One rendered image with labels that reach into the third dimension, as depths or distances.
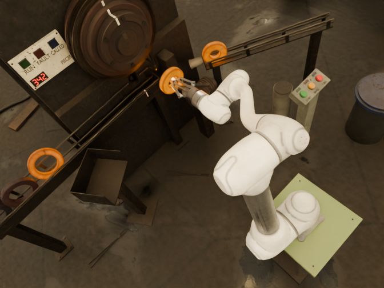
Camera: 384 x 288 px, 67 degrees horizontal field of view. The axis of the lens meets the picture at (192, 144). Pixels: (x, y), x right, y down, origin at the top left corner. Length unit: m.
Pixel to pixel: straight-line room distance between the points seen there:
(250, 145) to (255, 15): 2.57
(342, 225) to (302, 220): 0.32
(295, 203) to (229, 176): 0.59
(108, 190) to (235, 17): 2.35
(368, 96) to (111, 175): 1.61
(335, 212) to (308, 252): 0.25
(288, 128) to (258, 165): 0.15
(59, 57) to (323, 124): 1.85
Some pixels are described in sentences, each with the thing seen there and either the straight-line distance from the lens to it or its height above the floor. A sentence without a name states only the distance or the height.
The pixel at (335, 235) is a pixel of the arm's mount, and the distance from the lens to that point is 1.70.
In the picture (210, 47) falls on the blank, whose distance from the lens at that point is 1.89.
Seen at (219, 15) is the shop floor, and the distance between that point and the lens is 3.46.
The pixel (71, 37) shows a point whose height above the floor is 1.25.
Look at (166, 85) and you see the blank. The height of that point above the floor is 0.84.
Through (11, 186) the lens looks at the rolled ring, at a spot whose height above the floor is 0.77.
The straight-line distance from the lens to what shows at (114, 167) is 1.73.
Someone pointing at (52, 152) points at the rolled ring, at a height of 0.74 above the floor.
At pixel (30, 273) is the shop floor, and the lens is 2.55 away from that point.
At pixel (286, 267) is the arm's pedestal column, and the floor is 0.02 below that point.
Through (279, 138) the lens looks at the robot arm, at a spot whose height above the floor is 1.20.
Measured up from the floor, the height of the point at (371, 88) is 0.43.
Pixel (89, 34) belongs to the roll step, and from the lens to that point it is 1.48.
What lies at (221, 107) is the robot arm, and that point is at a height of 0.87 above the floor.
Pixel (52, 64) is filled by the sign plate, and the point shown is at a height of 1.11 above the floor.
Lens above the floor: 1.98
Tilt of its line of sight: 57 degrees down
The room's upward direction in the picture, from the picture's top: 21 degrees counter-clockwise
